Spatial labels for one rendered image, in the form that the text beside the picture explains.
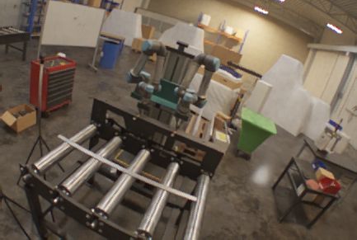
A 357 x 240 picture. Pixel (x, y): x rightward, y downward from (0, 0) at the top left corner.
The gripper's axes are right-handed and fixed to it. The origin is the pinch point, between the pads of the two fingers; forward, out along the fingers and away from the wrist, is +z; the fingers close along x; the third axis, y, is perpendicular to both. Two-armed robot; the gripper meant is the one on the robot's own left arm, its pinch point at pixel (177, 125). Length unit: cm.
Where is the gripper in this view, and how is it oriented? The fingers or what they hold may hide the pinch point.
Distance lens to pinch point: 184.8
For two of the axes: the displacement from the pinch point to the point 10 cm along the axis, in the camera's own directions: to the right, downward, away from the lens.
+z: -3.1, 8.8, 3.6
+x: 9.2, 3.7, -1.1
